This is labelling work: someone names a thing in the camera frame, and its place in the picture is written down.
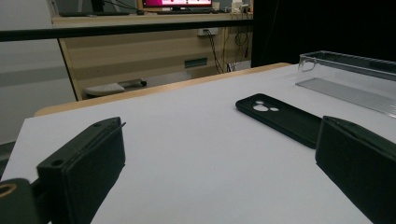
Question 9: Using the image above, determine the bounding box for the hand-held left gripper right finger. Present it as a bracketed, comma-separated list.
[315, 115, 396, 224]

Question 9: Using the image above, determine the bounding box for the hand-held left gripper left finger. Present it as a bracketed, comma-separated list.
[36, 116, 127, 224]

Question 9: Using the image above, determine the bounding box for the clear plastic container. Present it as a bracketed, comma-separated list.
[295, 50, 396, 119]

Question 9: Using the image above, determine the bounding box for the black phone case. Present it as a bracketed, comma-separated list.
[235, 92, 323, 149]

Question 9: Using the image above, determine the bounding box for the dark low object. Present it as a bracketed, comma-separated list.
[120, 78, 148, 88]

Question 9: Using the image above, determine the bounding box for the white cabinet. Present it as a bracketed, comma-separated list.
[0, 0, 78, 144]

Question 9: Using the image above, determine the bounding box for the light wooden desk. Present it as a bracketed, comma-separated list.
[50, 0, 255, 101]

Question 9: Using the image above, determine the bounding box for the black curtain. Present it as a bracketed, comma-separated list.
[251, 0, 396, 68]

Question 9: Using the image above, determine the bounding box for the black keyboard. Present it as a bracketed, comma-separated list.
[59, 11, 130, 18]

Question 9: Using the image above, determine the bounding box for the white power strip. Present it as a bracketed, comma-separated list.
[196, 27, 219, 37]

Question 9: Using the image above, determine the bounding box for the computer monitor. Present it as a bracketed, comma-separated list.
[141, 0, 214, 12]

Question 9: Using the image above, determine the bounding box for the white charger block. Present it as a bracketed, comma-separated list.
[231, 1, 248, 13]

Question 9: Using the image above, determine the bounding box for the black horizontal frame bar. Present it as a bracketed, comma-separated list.
[0, 19, 255, 43]

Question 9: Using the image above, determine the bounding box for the black coiled cable bundle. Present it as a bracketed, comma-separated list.
[233, 30, 250, 60]

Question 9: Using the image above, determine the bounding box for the black power cable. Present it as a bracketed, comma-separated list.
[205, 29, 226, 75]

